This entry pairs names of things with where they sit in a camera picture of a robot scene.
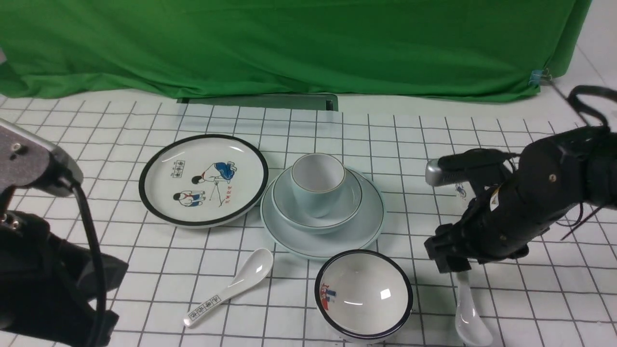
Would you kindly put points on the plain white spoon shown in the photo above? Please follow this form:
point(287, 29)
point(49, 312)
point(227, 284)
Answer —
point(470, 328)

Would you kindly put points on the blue binder clip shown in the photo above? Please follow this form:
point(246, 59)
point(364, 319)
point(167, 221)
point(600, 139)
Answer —
point(540, 77)

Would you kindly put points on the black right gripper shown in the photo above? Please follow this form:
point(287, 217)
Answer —
point(501, 218)

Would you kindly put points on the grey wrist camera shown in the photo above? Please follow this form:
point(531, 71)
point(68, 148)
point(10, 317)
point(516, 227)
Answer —
point(29, 161)
point(479, 166)

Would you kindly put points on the green backdrop cloth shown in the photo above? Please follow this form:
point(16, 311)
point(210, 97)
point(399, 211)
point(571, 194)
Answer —
point(464, 50)

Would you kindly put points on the pale blue bowl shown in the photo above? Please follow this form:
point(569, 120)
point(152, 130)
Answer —
point(343, 211)

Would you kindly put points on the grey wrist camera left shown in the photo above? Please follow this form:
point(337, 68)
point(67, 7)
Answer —
point(29, 161)

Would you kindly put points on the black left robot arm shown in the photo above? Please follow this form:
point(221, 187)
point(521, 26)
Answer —
point(52, 289)

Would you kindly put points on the pale blue cup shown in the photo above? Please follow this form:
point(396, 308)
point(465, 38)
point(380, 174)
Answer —
point(317, 182)

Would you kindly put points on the white spoon with label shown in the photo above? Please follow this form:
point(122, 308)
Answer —
point(257, 266)

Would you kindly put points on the pale blue plain plate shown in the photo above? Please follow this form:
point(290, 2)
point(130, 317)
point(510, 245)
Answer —
point(357, 233)

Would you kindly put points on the white black-rimmed bicycle cup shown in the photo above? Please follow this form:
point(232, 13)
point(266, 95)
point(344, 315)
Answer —
point(461, 190)

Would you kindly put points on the black-rimmed white bowl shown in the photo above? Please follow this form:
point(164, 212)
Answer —
point(364, 296)

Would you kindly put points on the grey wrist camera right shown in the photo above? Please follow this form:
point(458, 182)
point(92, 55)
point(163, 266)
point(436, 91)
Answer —
point(479, 166)

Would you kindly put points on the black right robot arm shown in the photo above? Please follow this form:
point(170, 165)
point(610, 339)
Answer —
point(570, 168)

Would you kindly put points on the black-rimmed illustrated plate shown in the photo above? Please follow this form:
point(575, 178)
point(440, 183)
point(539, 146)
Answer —
point(203, 181)

